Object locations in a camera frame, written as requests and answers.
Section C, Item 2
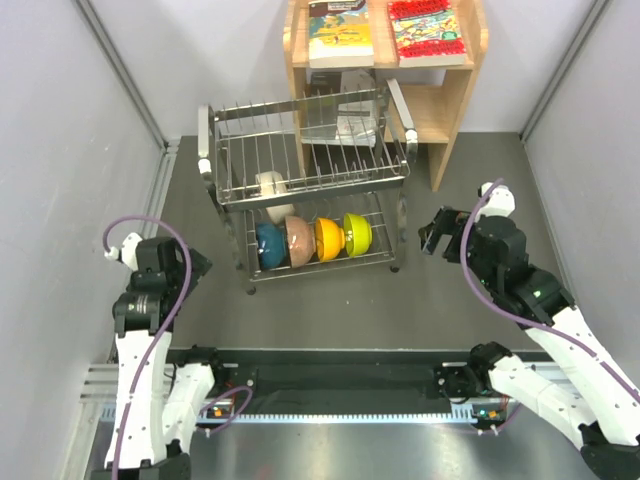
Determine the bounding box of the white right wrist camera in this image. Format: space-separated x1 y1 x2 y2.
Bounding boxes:
475 185 516 222

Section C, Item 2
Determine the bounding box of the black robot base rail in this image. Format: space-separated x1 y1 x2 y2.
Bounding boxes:
164 347 556 416

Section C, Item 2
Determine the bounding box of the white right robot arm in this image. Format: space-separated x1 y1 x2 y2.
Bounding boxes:
418 207 639 479

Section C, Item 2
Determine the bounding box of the cream ceramic bowl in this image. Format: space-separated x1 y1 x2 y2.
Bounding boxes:
255 170 295 224

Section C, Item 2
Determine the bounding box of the steel two-tier dish rack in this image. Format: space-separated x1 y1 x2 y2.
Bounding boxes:
197 79 418 295

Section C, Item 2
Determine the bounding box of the lime green bowl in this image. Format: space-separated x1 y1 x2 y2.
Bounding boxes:
343 213 373 257

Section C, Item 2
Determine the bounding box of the wooden shelf unit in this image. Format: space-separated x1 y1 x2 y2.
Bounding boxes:
282 1 489 191

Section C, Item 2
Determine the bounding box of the yellow blue cover book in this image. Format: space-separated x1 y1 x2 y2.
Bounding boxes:
307 0 374 69

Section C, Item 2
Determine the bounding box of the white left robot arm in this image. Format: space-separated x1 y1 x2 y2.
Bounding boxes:
91 233 227 479

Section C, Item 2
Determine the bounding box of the dark blue bowl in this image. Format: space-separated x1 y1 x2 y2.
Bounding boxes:
256 223 287 270

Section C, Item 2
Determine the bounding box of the orange bowl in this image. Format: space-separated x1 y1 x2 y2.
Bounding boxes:
314 217 346 262

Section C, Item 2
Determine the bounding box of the red colourful cover book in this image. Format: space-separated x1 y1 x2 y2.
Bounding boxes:
387 0 466 68

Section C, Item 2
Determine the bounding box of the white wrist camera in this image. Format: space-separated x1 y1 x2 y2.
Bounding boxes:
475 185 516 222
104 232 143 271

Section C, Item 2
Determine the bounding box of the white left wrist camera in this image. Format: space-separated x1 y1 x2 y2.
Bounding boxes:
104 232 143 271

